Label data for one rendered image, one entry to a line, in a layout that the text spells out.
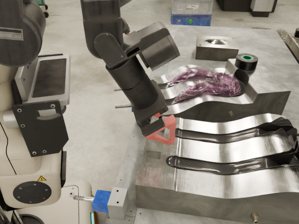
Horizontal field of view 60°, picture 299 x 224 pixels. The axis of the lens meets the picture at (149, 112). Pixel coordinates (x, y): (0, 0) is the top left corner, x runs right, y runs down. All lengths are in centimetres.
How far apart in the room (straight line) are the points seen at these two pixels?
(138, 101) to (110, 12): 17
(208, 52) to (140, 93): 88
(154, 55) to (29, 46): 19
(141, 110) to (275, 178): 32
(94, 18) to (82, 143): 168
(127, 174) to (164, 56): 39
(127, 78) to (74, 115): 189
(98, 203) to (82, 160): 128
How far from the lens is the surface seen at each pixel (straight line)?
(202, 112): 88
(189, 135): 73
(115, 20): 41
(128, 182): 72
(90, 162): 189
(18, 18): 40
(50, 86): 68
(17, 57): 42
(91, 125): 218
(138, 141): 83
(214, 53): 133
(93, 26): 41
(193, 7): 415
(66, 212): 133
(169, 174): 62
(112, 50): 42
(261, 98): 94
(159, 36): 45
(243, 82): 104
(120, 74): 45
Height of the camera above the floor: 137
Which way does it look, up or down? 37 degrees down
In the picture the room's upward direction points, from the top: straight up
